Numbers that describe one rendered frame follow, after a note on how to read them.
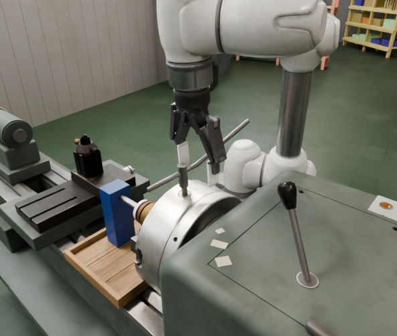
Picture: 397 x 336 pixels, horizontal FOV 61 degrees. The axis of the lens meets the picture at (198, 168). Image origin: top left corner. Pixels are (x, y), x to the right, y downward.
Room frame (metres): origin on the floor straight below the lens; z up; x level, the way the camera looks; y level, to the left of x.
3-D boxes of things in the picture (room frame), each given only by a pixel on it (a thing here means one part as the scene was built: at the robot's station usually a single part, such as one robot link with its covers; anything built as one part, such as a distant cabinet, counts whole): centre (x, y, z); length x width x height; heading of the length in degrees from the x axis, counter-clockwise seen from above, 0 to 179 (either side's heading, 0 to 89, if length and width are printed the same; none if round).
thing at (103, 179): (1.15, 0.41, 1.00); 0.20 x 0.10 x 0.05; 48
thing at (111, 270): (0.88, 0.22, 0.89); 0.36 x 0.30 x 0.04; 138
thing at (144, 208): (0.80, 0.13, 1.08); 0.09 x 0.09 x 0.09; 48
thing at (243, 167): (1.34, -0.21, 0.97); 0.18 x 0.16 x 0.22; 69
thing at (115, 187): (0.92, 0.27, 1.00); 0.08 x 0.06 x 0.23; 138
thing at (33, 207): (1.12, 0.48, 0.95); 0.43 x 0.18 x 0.04; 138
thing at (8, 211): (1.17, 0.50, 0.90); 0.53 x 0.30 x 0.06; 138
